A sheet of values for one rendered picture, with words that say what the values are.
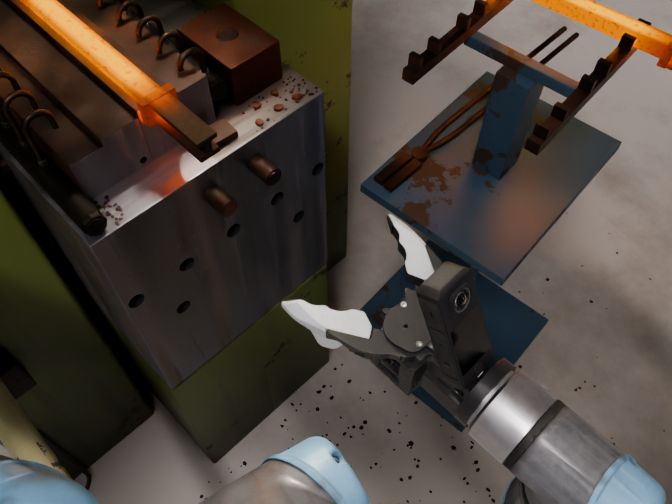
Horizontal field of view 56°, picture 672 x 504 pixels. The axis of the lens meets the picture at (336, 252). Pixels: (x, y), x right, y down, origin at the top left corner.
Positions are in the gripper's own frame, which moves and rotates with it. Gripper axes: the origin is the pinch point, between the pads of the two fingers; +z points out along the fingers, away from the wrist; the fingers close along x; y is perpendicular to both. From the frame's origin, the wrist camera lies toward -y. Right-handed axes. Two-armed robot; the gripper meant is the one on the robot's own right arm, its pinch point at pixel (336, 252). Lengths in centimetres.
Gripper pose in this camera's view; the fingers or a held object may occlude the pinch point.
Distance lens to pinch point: 63.2
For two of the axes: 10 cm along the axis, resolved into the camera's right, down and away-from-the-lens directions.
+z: -7.0, -5.9, 4.0
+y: 0.0, 5.6, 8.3
